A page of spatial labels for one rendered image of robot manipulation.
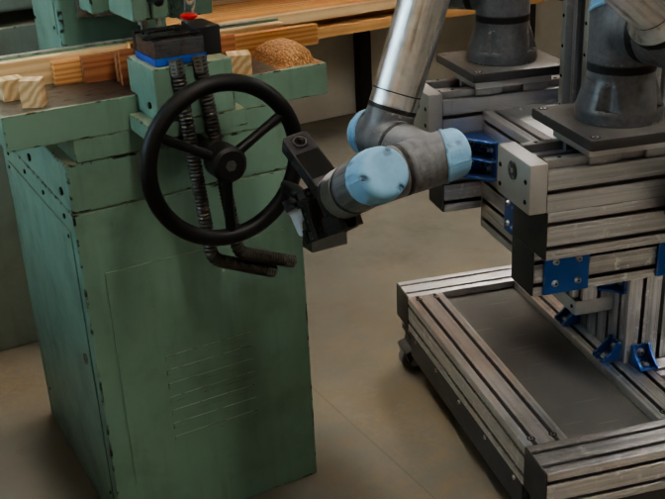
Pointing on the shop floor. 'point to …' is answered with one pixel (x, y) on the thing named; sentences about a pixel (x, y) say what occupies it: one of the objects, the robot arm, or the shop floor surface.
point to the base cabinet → (169, 345)
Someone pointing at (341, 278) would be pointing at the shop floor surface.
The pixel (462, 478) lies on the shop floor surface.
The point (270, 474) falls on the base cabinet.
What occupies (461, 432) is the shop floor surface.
